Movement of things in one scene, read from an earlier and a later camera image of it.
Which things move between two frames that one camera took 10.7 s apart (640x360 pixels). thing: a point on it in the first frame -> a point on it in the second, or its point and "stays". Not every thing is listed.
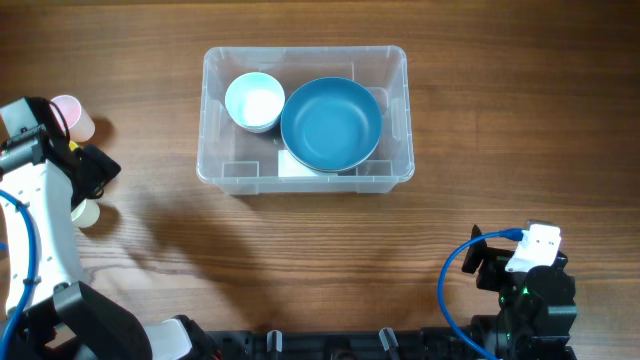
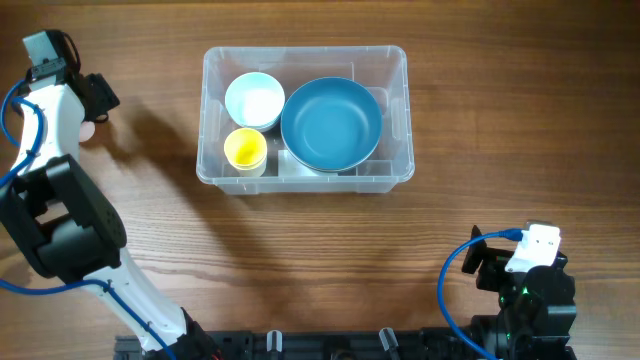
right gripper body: [492, 273] stays
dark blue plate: [331, 124] stays
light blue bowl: [255, 99] stays
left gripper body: [93, 172] -> [102, 98]
